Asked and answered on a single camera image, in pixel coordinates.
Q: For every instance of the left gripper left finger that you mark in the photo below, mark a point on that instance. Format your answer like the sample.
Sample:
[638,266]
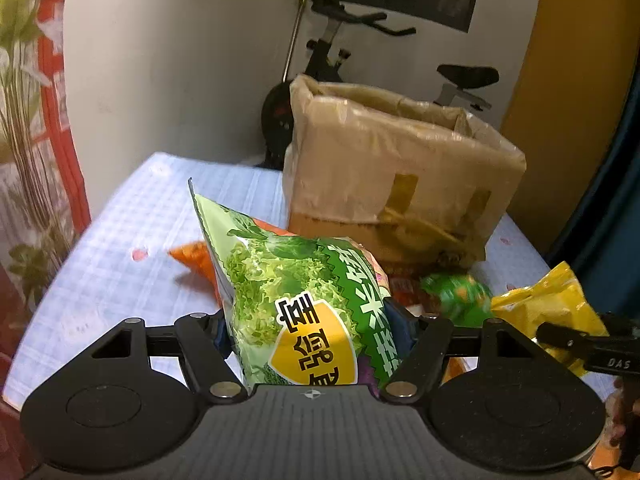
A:
[205,345]

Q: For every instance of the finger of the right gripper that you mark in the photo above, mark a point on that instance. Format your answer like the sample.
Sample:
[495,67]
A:
[565,338]

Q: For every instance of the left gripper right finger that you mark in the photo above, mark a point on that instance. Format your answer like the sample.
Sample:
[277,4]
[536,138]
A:
[422,345]

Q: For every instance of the yellow snack bag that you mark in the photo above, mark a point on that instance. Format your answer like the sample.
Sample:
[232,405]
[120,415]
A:
[557,298]

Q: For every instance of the dark green chip bag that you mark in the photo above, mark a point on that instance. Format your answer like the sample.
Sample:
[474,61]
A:
[460,297]

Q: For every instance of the orange red snack bag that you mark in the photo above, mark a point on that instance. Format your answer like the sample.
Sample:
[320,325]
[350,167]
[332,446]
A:
[200,259]

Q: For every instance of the light green lettuce snack bag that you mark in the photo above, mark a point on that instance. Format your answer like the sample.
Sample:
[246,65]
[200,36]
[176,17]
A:
[299,311]

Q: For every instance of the person right hand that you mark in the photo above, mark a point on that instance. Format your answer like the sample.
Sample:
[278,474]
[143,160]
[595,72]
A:
[622,407]

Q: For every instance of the teal curtain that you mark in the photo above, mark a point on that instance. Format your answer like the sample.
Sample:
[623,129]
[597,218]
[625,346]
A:
[600,242]

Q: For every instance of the cardboard box with plastic liner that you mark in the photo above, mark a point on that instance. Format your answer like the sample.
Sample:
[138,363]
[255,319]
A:
[416,183]

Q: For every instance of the wooden door panel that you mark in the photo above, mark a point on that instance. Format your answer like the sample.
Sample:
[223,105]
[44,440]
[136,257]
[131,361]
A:
[566,106]

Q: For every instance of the red window frame curtain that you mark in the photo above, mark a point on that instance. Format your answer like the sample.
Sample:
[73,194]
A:
[55,113]

